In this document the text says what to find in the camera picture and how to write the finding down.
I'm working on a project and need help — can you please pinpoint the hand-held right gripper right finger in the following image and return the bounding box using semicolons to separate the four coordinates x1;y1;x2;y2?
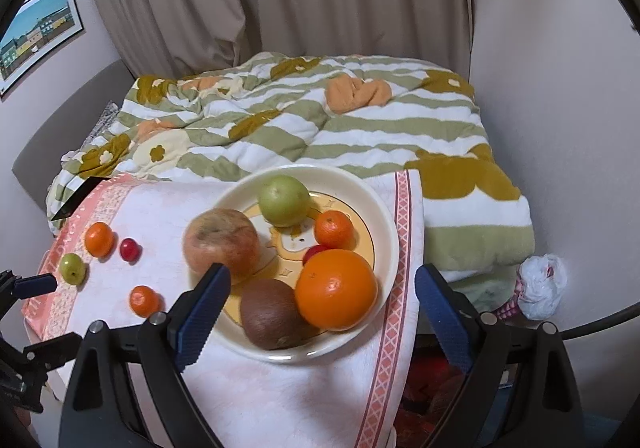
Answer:
400;264;586;448

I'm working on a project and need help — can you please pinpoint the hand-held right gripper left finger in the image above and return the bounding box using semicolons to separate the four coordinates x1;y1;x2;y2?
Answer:
59;263;232;448

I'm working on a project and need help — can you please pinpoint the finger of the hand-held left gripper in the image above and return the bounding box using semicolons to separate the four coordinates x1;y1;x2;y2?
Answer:
0;269;58;314
21;332;83;371

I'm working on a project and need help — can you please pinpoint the green jujube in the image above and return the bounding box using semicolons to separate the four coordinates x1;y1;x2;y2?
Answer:
59;253;87;285
258;175;312;228

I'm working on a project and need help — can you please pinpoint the brown kiwi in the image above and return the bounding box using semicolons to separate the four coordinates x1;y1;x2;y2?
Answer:
239;278;321;350

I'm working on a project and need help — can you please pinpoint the brownish red apple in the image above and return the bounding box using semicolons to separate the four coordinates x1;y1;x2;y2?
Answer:
182;208;261;279

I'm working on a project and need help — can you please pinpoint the large orange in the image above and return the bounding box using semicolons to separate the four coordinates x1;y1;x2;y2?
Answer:
294;249;378;332

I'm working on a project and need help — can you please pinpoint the cream cartoon print bowl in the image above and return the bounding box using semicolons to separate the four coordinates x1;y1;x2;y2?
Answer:
209;164;401;365

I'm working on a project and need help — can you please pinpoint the small orange tangerine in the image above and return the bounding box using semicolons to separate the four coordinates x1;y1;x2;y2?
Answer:
129;285;162;317
314;210;354;249

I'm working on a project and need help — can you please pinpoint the white plastic bag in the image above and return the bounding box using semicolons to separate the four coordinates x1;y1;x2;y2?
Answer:
516;254;568;321

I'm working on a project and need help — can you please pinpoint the pink white printed towel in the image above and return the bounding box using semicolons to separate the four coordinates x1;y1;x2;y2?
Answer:
21;169;426;448

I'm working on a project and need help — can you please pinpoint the grey padded headboard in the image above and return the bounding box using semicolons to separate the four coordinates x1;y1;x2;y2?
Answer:
11;59;138;214

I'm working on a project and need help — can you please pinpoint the grey patterned pillow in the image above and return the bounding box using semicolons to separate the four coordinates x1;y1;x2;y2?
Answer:
92;100;121;134

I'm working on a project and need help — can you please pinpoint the green striped floral blanket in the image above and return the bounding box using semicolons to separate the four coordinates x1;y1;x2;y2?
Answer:
46;53;535;289

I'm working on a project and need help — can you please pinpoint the black curved cable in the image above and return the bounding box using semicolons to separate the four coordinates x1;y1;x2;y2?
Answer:
559;300;640;340

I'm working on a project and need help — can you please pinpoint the framed wall poster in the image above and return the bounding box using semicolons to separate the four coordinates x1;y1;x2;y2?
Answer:
0;0;86;99

